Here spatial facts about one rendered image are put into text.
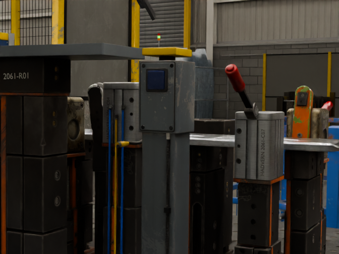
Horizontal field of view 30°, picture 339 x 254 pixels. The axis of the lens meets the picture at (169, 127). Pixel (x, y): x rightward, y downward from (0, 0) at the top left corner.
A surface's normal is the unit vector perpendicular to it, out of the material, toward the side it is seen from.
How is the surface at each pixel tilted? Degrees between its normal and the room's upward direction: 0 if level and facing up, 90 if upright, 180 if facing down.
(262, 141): 90
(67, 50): 90
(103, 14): 89
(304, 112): 78
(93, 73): 92
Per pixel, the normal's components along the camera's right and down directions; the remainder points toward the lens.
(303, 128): -0.43, -0.17
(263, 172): -0.44, 0.04
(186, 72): 0.90, 0.04
